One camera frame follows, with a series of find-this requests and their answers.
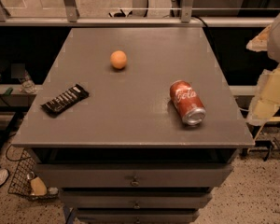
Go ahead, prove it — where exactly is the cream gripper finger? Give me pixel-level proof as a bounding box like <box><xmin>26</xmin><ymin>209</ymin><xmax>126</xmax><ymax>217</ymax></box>
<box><xmin>246</xmin><ymin>64</ymin><xmax>280</xmax><ymax>126</ymax></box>
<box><xmin>246</xmin><ymin>25</ymin><xmax>271</xmax><ymax>52</ymax></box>

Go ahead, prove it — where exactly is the red coke can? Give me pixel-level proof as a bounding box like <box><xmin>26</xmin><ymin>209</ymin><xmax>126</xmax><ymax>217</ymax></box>
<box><xmin>170</xmin><ymin>80</ymin><xmax>206</xmax><ymax>126</ymax></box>

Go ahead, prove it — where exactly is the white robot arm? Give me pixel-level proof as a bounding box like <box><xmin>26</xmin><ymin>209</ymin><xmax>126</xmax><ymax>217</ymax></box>
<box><xmin>246</xmin><ymin>13</ymin><xmax>280</xmax><ymax>126</ymax></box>

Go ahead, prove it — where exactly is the yellow metal stand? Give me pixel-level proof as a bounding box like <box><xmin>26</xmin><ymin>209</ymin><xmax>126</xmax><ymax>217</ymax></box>
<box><xmin>247</xmin><ymin>116</ymin><xmax>280</xmax><ymax>158</ymax></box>

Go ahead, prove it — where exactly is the orange fruit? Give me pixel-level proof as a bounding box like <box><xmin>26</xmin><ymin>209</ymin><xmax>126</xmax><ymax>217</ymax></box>
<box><xmin>110</xmin><ymin>50</ymin><xmax>127</xmax><ymax>69</ymax></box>

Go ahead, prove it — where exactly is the grey drawer cabinet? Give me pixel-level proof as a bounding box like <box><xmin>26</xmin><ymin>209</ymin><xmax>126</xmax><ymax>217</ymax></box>
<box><xmin>11</xmin><ymin>26</ymin><xmax>256</xmax><ymax>224</ymax></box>

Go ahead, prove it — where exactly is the black chocolate bar wrapper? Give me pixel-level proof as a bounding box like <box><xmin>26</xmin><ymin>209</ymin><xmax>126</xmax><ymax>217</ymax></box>
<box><xmin>41</xmin><ymin>84</ymin><xmax>90</xmax><ymax>116</ymax></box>

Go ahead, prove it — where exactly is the bottom grey drawer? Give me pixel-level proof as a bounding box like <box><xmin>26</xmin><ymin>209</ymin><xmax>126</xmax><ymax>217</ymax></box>
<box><xmin>77</xmin><ymin>209</ymin><xmax>199</xmax><ymax>224</ymax></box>

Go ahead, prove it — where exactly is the grey drawer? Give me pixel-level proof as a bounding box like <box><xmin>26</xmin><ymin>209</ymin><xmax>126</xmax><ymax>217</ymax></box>
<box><xmin>60</xmin><ymin>189</ymin><xmax>212</xmax><ymax>209</ymax></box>
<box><xmin>77</xmin><ymin>209</ymin><xmax>199</xmax><ymax>224</ymax></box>
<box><xmin>35</xmin><ymin>163</ymin><xmax>232</xmax><ymax>188</ymax></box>

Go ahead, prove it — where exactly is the middle grey drawer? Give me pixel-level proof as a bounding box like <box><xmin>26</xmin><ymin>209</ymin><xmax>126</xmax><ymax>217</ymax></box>
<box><xmin>60</xmin><ymin>189</ymin><xmax>212</xmax><ymax>209</ymax></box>

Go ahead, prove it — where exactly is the top grey drawer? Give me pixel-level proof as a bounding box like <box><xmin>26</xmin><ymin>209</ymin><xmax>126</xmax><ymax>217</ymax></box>
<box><xmin>35</xmin><ymin>163</ymin><xmax>232</xmax><ymax>188</ymax></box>

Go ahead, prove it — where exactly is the clear plastic bottle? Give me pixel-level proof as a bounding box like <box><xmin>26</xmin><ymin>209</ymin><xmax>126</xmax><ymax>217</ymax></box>
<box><xmin>20</xmin><ymin>72</ymin><xmax>36</xmax><ymax>93</ymax></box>

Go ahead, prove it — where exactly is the yellow bottle in basket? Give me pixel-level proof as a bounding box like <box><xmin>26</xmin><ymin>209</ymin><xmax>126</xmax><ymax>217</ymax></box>
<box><xmin>31</xmin><ymin>177</ymin><xmax>48</xmax><ymax>196</ymax></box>

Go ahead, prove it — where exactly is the grey metal rail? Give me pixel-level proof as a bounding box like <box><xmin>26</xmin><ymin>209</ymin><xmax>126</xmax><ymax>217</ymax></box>
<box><xmin>0</xmin><ymin>17</ymin><xmax>274</xmax><ymax>27</ymax></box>

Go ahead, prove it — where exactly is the black wire basket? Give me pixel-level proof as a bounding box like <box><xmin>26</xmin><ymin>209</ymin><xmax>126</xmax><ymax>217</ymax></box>
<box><xmin>8</xmin><ymin>151</ymin><xmax>59</xmax><ymax>201</ymax></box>

